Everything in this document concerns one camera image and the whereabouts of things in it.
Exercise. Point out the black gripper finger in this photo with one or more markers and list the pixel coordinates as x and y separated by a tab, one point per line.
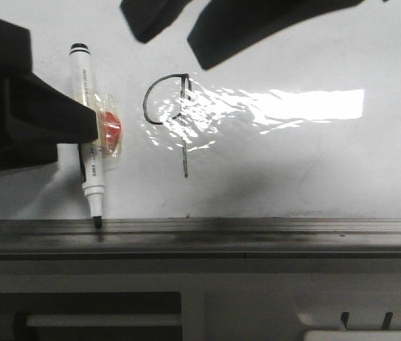
147	19
225	28

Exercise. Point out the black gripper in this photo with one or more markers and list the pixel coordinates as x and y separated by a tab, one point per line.
34	117

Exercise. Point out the white whiteboard marker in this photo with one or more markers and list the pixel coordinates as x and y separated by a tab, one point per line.
91	160

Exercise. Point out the red magnet taped to marker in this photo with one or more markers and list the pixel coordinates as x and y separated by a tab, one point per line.
109	125

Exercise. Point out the white whiteboard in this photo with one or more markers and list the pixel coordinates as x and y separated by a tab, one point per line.
306	123

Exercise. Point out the grey aluminium whiteboard tray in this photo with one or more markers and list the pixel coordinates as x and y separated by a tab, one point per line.
222	237

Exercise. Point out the grey cabinet below whiteboard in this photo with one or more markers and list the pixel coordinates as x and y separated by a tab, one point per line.
201	299

